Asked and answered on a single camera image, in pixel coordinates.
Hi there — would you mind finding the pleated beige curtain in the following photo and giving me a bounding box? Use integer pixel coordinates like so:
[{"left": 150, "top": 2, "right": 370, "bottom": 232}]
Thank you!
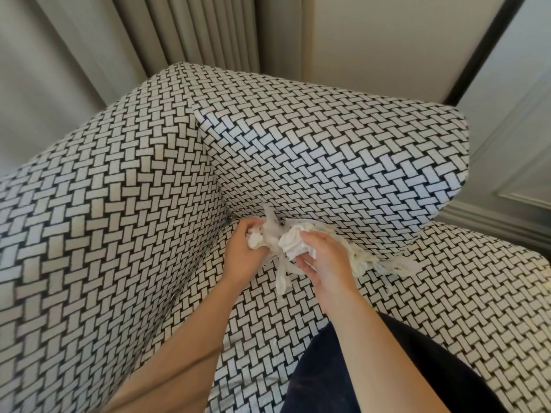
[{"left": 34, "top": 0, "right": 315, "bottom": 112}]

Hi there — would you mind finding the sheer white curtain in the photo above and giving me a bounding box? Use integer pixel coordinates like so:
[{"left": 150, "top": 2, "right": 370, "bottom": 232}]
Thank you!
[{"left": 0, "top": 0, "right": 108, "bottom": 177}]

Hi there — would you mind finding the person's left forearm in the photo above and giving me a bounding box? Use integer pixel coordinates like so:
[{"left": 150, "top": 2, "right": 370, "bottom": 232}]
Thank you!
[{"left": 101, "top": 279, "right": 242, "bottom": 413}]

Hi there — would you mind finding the person's right hand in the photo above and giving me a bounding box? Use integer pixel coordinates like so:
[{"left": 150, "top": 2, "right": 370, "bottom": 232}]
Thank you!
[{"left": 294, "top": 231, "right": 360, "bottom": 315}]

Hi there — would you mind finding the pile of white paper scraps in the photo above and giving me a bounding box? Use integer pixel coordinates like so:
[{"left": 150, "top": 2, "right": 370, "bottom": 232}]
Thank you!
[{"left": 262, "top": 206, "right": 421, "bottom": 297}]

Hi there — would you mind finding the person's right forearm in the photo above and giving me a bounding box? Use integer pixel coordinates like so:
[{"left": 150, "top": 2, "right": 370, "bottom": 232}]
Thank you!
[{"left": 320, "top": 292, "right": 453, "bottom": 413}]

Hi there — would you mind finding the person's left hand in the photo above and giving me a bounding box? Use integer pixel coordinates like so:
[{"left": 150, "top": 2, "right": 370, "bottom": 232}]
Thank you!
[{"left": 222, "top": 217, "right": 270, "bottom": 293}]

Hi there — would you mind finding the black white woven-pattern sofa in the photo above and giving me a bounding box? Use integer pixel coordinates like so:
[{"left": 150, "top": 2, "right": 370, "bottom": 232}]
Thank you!
[{"left": 0, "top": 62, "right": 551, "bottom": 413}]

